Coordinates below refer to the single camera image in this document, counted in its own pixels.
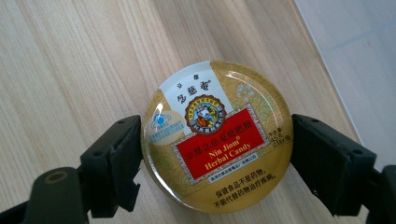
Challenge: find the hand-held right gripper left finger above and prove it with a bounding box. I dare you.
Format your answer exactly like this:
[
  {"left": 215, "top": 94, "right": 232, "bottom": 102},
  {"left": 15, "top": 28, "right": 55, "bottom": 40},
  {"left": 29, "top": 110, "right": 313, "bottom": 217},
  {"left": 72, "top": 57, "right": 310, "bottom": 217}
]
[{"left": 79, "top": 114, "right": 145, "bottom": 219}]

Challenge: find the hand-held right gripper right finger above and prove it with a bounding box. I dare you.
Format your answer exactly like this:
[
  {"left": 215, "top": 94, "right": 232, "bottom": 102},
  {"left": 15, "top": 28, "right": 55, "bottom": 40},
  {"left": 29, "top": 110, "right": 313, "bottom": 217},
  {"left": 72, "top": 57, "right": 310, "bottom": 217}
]
[{"left": 290, "top": 113, "right": 378, "bottom": 217}]

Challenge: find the round gold candy tin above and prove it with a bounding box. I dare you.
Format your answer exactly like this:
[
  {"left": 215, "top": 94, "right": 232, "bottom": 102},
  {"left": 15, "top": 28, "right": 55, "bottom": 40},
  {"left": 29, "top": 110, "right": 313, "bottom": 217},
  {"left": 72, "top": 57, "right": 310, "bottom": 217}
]
[{"left": 140, "top": 60, "right": 294, "bottom": 215}]

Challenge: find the clear plastic storage box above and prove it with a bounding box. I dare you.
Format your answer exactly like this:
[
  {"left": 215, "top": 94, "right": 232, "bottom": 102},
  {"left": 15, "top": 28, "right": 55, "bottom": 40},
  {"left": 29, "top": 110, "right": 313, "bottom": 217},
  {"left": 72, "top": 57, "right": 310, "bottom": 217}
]
[{"left": 293, "top": 0, "right": 396, "bottom": 172}]

